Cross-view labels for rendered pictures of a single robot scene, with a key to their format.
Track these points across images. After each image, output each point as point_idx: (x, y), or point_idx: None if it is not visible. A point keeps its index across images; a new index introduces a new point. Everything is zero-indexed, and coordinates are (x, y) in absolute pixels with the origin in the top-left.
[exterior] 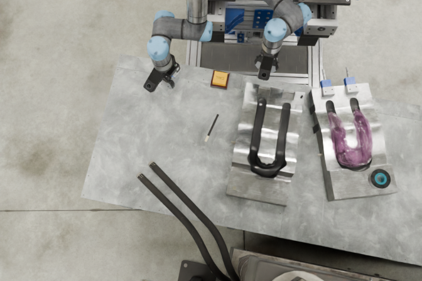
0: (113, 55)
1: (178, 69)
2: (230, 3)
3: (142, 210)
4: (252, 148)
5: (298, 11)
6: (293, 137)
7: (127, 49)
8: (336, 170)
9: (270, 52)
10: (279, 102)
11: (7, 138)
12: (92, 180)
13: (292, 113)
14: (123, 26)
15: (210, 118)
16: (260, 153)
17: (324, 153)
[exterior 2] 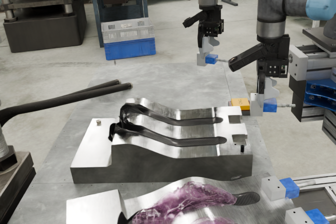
0: (272, 150)
1: (215, 34)
2: (335, 70)
3: None
4: (146, 113)
5: None
6: (173, 152)
7: (284, 158)
8: (118, 197)
9: (256, 28)
10: (223, 132)
11: None
12: (113, 68)
13: (212, 147)
14: (308, 150)
15: None
16: (139, 115)
17: (152, 192)
